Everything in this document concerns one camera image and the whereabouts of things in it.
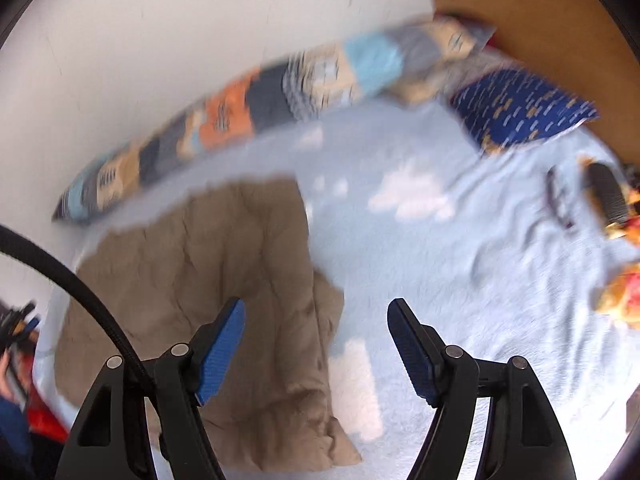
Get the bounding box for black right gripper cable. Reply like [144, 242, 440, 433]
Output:
[0, 224, 151, 396]

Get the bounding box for navy star-print pillow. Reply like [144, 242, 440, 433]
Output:
[450, 67, 600, 157]

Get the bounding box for light blue bed sheet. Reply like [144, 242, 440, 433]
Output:
[32, 95, 636, 480]

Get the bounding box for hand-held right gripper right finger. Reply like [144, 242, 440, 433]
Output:
[387, 298, 576, 480]

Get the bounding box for red orange garment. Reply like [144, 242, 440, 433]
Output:
[22, 360, 71, 443]

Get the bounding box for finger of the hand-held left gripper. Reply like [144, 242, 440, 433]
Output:
[14, 300, 42, 350]

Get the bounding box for dark patterned glasses case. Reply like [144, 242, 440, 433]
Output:
[585, 160, 630, 226]

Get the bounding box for person's left hand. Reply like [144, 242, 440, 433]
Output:
[0, 352, 23, 401]

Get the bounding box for wooden headboard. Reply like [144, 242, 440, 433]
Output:
[431, 0, 640, 171]

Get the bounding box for yellow floral scarf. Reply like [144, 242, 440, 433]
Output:
[577, 155, 640, 331]

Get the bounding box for purple eyeglasses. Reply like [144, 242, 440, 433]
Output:
[546, 165, 576, 231]

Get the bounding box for long patchwork bolster pillow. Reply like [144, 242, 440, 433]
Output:
[51, 14, 496, 226]

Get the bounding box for brown puffer jacket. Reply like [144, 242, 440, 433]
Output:
[54, 177, 362, 473]

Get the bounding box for tan small cushion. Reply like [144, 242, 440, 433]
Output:
[390, 75, 451, 106]

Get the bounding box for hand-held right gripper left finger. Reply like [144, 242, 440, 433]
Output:
[55, 297, 247, 480]

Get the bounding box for person's left forearm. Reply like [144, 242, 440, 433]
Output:
[0, 392, 38, 480]

